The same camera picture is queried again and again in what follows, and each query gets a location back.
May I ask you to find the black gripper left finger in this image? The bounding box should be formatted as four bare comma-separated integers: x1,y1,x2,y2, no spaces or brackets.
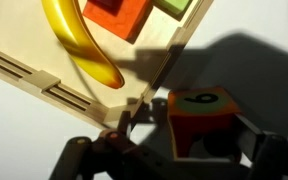
49,111,174,180

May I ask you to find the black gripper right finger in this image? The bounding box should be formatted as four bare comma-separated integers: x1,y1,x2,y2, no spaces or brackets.
233,114,288,180

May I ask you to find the orange numbered cube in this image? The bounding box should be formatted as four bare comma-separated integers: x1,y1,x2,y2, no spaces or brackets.
167,87,241,159

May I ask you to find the orange block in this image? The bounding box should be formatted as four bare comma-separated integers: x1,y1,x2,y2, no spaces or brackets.
83,0,152,44

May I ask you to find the light green block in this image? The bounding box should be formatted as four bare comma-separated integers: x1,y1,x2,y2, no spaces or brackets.
153,0,192,20

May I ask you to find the yellow banana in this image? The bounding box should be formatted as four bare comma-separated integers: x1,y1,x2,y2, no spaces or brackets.
41,0,125,89

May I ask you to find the wooden tray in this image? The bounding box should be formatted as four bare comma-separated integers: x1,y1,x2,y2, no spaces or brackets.
0,0,213,127

